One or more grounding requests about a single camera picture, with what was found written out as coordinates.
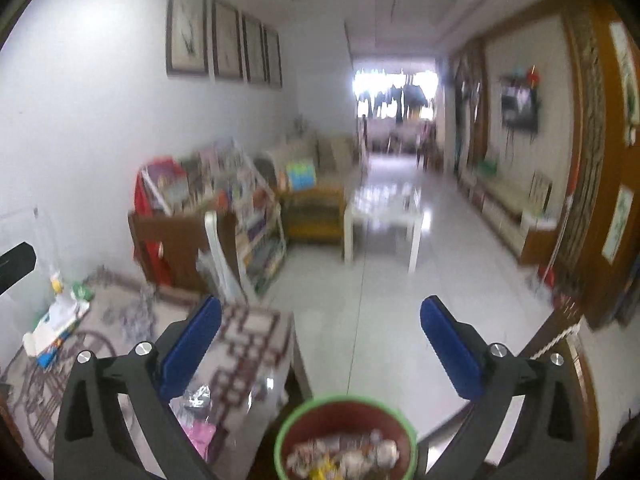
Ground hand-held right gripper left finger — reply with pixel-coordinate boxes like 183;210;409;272
52;294;224;480

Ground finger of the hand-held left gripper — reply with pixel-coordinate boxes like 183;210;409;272
0;241;37;293

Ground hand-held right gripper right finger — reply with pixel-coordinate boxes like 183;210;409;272
420;296;586;480

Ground green rimmed trash bin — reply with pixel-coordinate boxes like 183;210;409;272
274;395;418;480

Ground silver foil wrapper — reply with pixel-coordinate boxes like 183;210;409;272
182;385;213;411

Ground large pink wrapper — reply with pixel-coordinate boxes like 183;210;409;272
185;420;221;461

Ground blue picture book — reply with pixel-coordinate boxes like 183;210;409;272
37;340;66;368

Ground white cloth strip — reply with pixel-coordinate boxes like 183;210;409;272
197;210;261;306

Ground red cloth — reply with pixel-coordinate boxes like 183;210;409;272
132;157;186;273

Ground white coffee table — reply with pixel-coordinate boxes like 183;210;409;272
344;185;426;275

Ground white book rack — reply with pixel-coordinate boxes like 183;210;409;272
140;137;288;296

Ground long television cabinet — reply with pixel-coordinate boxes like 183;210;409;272
460;160;556;266

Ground framed photo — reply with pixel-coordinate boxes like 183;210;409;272
529;170;553;213

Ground wooden side table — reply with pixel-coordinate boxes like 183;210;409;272
277;185;347;243

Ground colourful toy box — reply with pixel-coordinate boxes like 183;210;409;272
286;159;318;192

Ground white scroll painting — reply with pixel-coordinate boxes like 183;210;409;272
610;22;640;126
602;187;634;264

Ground cardboard box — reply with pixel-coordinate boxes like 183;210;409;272
320;136;355;173

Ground wooden partition screen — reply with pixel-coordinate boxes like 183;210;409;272
555;0;640;331

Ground hanging clothes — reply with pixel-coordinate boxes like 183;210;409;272
357;82;433;123

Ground white beaded cord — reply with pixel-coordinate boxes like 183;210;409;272
530;325;581;361

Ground wall mounted television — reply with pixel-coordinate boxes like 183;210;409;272
501;77;541;133

